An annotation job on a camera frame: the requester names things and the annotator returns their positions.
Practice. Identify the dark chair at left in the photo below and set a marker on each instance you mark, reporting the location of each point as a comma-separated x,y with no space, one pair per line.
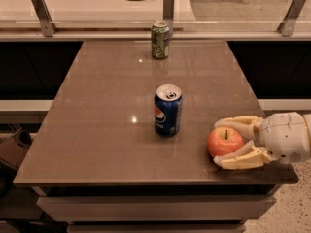
13,149

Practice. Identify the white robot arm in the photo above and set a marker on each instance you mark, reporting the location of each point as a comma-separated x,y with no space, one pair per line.
282,137

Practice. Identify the red apple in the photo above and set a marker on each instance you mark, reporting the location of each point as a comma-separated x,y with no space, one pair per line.
224,140

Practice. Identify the middle metal railing bracket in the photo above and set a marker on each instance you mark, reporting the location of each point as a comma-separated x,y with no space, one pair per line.
168,13

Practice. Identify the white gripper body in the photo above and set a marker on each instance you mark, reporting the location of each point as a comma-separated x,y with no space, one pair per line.
284,136

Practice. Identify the green soda can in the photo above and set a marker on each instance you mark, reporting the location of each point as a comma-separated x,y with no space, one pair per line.
160,39

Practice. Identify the metal railing bracket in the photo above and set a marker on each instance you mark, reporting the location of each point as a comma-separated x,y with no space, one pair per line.
168,13
47,27
287,25

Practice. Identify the blue Pepsi can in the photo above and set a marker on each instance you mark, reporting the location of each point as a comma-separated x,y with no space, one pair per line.
168,107

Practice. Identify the left metal railing bracket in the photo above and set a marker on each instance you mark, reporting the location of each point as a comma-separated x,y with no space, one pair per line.
47,27

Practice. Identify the right metal railing bracket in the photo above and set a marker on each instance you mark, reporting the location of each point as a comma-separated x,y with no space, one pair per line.
287,25

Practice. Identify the grey drawer cabinet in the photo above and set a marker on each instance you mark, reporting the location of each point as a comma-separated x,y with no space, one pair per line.
156,214

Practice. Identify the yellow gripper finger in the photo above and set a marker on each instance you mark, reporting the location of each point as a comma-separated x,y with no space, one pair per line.
247,126
247,157

